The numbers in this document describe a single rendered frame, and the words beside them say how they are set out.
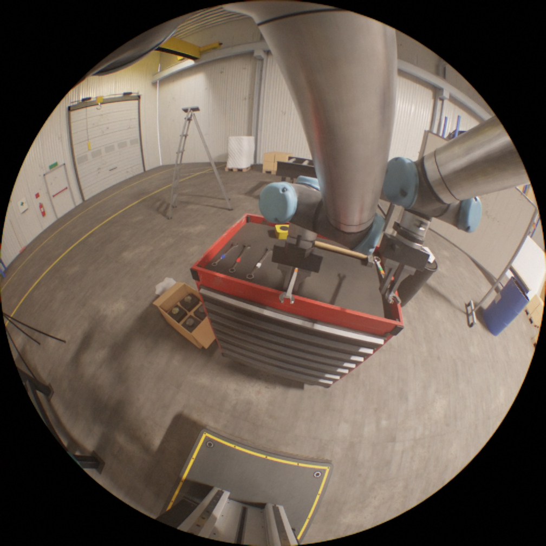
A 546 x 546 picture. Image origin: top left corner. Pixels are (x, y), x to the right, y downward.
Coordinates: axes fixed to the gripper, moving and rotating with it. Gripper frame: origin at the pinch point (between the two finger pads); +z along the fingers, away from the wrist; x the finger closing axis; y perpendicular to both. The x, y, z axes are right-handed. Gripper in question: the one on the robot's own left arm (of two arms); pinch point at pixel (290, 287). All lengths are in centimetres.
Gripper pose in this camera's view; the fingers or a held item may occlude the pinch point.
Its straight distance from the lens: 54.5
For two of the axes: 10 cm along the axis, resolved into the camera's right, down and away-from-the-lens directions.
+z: -1.3, 8.5, 5.1
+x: -9.6, -2.4, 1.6
